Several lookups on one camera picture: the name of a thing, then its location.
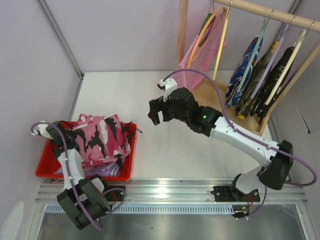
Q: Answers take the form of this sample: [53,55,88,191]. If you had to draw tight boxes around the mint green hanger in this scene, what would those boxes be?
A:
[236,18,270,93]

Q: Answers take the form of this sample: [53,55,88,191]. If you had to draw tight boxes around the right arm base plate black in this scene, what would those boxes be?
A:
[210,185,261,203]

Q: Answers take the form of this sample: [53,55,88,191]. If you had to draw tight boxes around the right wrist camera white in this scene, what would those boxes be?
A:
[157,78,178,102]

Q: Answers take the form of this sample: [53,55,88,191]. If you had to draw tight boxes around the yellow hanger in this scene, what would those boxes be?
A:
[212,7,230,80]

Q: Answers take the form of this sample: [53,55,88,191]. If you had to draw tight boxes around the purple hanger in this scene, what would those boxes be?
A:
[250,23,290,100]

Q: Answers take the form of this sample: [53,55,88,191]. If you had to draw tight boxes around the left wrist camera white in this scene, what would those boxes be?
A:
[30,121,52,139]

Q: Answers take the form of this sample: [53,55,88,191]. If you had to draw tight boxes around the blue patterned trousers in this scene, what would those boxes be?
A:
[225,36,263,108]

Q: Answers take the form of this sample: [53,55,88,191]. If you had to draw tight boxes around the white slotted cable duct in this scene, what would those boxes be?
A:
[46,204,238,215]

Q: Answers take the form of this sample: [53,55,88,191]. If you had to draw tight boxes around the aluminium mounting rail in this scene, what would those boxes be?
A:
[34,177,309,205]

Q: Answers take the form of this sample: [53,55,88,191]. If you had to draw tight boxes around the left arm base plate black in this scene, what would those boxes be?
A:
[103,185,126,203]

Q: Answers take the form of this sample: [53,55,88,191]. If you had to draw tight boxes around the wooden clothes rack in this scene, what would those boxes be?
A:
[174,0,320,136]

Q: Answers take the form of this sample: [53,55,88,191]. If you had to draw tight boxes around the plain pink garment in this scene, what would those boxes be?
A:
[172,7,227,91]

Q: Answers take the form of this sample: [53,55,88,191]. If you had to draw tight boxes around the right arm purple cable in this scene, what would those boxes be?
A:
[162,68,318,188]

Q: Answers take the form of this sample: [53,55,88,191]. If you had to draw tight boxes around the olive camouflage trousers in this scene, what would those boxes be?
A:
[235,40,279,120]

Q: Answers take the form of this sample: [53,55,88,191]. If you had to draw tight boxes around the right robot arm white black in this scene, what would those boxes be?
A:
[148,87,293,202]

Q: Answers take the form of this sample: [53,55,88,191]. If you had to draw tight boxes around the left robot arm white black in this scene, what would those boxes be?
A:
[45,122,110,232]

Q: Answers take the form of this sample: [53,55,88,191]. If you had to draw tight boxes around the black patterned trousers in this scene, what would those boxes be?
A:
[250,46,295,125]

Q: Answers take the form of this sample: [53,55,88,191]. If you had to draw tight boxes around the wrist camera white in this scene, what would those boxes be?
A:
[157,78,178,102]
[30,121,52,139]

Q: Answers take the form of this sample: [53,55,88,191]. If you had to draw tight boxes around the orange hanger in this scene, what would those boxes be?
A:
[185,7,227,71]

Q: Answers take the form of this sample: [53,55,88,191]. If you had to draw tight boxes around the pink camouflage trousers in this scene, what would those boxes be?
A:
[71,113,132,170]

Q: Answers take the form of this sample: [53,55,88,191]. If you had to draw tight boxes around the red plastic bin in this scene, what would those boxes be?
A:
[35,122,138,182]

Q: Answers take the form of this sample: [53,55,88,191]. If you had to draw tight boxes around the cream hanger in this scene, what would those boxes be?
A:
[264,29,307,106]

